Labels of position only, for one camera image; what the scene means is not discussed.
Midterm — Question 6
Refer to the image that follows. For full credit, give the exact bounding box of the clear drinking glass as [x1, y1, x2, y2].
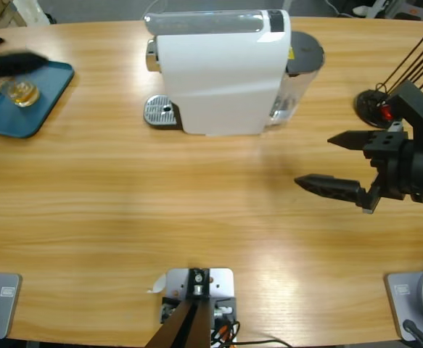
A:
[0, 74, 41, 109]

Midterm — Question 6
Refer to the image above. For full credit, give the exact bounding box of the white paper tab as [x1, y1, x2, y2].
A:
[145, 273, 168, 294]

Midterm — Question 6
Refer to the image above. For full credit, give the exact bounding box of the clear water tank black lid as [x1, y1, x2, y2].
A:
[268, 30, 325, 127]

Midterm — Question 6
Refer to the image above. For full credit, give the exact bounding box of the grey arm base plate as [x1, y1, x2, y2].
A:
[384, 267, 423, 342]
[0, 272, 22, 340]

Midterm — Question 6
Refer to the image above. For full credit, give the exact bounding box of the teal plastic tray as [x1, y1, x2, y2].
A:
[0, 59, 75, 140]

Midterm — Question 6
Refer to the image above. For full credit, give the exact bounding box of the white foam packing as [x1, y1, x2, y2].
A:
[13, 0, 51, 26]

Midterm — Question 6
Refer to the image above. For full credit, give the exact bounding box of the black base cable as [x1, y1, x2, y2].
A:
[402, 318, 423, 348]

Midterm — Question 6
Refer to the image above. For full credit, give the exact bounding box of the black orange cable bundle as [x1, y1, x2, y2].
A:
[210, 319, 241, 348]

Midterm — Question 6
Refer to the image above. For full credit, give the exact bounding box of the black capsule holder with rods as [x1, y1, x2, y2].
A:
[354, 23, 423, 128]

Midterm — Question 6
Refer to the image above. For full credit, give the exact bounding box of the black orange device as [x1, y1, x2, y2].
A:
[392, 7, 423, 21]

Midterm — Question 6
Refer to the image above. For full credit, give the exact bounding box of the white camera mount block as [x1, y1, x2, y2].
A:
[155, 268, 238, 345]

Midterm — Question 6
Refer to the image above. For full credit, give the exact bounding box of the dark camera post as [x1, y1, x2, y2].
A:
[144, 268, 213, 348]

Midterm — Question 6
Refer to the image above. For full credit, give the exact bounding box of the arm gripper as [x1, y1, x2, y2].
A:
[293, 129, 423, 215]

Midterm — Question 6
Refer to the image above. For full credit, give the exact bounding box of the white capsule coffee machine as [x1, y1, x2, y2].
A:
[144, 9, 292, 138]

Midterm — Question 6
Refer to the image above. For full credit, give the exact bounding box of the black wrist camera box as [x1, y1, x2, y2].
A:
[384, 79, 423, 144]

